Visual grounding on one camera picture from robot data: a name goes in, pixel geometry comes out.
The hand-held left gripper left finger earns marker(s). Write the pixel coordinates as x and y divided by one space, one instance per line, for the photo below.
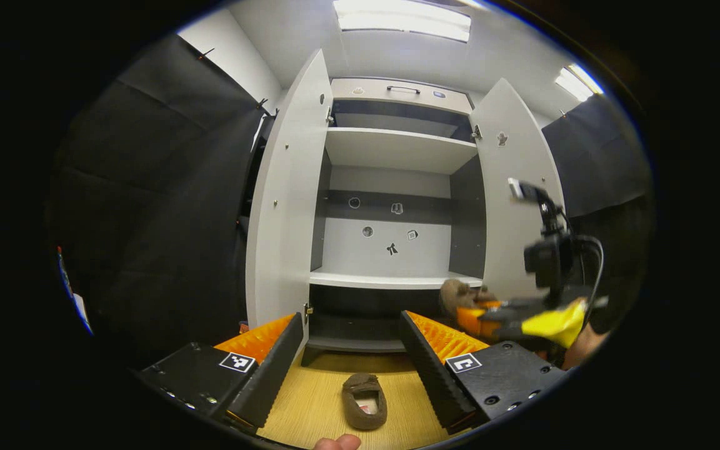
275 375

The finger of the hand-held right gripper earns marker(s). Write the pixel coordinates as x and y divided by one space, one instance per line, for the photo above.
472 319

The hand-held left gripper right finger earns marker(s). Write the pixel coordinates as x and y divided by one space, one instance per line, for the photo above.
435 381

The brown fuzzy shoe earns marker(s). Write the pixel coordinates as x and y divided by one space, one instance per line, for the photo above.
360 384
457 294

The white cabinet door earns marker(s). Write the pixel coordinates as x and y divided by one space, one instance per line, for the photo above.
285 200
497 237

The white shoe cabinet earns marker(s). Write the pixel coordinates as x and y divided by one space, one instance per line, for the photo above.
391 150

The white cabinet drawer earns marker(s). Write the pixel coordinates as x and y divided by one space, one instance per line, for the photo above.
366 94

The black backdrop cloth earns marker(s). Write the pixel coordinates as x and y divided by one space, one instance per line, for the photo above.
597 150
160 206

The small ceiling light panel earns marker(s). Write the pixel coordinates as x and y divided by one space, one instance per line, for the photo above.
575 81

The large ceiling light panel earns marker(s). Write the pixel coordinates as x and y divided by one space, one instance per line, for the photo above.
404 19

